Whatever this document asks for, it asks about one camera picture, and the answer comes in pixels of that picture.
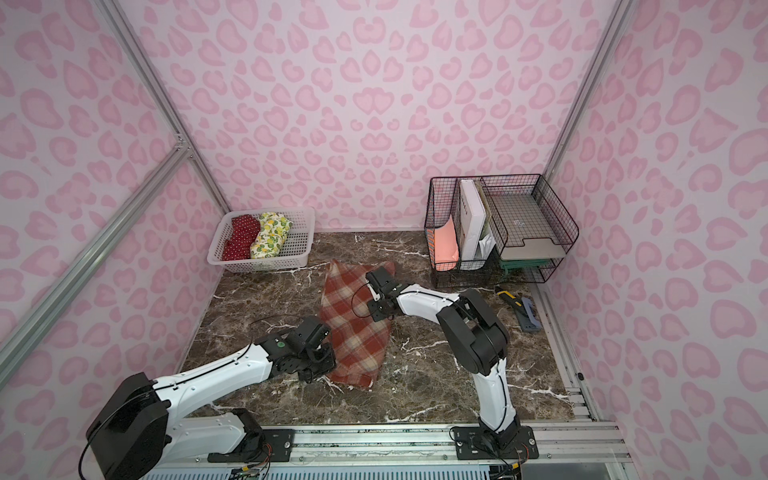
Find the red plaid skirt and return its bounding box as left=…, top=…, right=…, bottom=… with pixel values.
left=319, top=260, right=392, bottom=390

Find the white plastic basket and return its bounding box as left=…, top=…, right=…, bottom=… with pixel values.
left=207, top=207, right=315, bottom=273

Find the lemon print skirt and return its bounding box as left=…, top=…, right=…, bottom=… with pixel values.
left=250, top=212, right=293, bottom=260

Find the red polka dot skirt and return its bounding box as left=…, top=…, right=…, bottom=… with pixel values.
left=221, top=215, right=261, bottom=261

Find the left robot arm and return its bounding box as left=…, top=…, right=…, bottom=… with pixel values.
left=85, top=317, right=336, bottom=479

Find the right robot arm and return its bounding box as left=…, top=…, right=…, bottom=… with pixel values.
left=365, top=267, right=520, bottom=448

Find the pink folder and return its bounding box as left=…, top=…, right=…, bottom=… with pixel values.
left=431, top=216, right=460, bottom=272

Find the white book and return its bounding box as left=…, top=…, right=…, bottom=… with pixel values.
left=458, top=179, right=486, bottom=269

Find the yellow black utility knife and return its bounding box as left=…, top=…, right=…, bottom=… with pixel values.
left=495, top=286, right=543, bottom=333

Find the grey paper tray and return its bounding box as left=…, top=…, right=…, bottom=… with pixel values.
left=489, top=194, right=572, bottom=261

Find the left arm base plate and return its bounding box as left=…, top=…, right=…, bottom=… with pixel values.
left=207, top=408, right=296, bottom=464

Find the black wire desk organizer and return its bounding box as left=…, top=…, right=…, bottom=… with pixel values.
left=424, top=174, right=579, bottom=288

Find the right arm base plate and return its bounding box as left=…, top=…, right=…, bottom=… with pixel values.
left=449, top=422, right=540, bottom=462

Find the aluminium frame rail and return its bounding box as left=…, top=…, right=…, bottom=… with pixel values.
left=110, top=419, right=640, bottom=480

